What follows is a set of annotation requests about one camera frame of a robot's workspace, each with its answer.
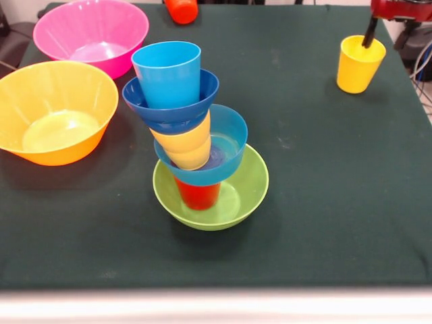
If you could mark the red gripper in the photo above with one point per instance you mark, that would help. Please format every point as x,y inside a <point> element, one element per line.
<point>401,10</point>

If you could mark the light blue plastic bowl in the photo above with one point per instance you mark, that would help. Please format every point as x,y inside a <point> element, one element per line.
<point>233,125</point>

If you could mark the green plastic bowl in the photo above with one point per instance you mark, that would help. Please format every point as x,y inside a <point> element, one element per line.
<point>249,195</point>

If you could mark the light blue plastic cup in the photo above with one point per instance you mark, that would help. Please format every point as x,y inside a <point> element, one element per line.
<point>168,81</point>

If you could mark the amber yellow plastic cup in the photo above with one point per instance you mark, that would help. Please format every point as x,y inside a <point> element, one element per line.
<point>190,160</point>

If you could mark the dark blue plastic bowl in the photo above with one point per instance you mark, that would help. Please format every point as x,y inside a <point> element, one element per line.
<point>168,118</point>

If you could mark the red plastic cup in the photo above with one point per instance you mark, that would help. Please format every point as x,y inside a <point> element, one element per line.
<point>199,195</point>

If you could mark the dark green table cloth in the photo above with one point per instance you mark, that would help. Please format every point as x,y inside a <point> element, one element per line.
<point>320,219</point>

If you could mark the orange plastic cup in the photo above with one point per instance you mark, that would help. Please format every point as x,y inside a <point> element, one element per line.
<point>182,11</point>

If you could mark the large pink plastic bowl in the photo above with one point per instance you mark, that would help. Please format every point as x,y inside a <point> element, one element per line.
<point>67,30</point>

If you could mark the large yellow-orange plastic bowl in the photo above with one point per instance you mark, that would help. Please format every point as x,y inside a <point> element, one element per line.
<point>50,101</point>

